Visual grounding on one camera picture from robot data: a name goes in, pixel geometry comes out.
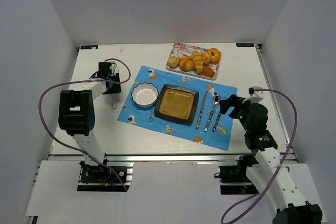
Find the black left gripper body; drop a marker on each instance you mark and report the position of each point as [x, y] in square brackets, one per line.
[113, 87]

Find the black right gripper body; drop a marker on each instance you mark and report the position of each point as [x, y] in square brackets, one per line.
[227, 104]

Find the long striped croissant bread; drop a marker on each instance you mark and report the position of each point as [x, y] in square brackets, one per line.
[198, 61]

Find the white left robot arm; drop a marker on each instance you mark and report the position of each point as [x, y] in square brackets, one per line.
[76, 111]

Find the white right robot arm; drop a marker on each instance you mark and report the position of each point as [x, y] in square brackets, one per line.
[264, 166]

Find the dark brown bread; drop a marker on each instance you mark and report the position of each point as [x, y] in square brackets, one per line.
[208, 72]

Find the orange striped bread roll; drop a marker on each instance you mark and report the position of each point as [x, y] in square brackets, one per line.
[186, 63]

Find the left blue corner label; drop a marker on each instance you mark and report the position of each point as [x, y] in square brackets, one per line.
[89, 47]

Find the blue corner label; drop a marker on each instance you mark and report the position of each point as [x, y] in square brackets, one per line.
[243, 45]
[89, 47]

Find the white scalloped bowl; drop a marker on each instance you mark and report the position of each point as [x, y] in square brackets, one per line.
[145, 94]

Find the blue cartoon placemat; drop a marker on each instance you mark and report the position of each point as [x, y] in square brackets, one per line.
[145, 118]

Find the glazed bagel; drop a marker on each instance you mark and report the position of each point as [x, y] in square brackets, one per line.
[215, 55]

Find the small orange bun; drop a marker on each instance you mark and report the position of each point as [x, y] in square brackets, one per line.
[205, 57]

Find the right blue corner label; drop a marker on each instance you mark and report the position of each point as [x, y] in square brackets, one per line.
[243, 45]

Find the black square plate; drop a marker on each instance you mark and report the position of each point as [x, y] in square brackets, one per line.
[177, 103]

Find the round pale bun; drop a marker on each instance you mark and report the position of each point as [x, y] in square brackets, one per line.
[173, 62]

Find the floral serving tray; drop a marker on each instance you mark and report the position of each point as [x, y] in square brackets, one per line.
[180, 49]

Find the spoon patterned handle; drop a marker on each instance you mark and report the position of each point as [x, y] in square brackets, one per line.
[211, 113]

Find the fork patterned handle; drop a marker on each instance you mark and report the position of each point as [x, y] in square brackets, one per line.
[216, 102]

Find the table knife patterned handle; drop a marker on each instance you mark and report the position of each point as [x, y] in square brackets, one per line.
[201, 110]

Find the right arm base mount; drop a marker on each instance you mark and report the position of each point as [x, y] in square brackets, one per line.
[233, 179]

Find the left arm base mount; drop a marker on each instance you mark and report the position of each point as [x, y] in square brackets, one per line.
[101, 179]

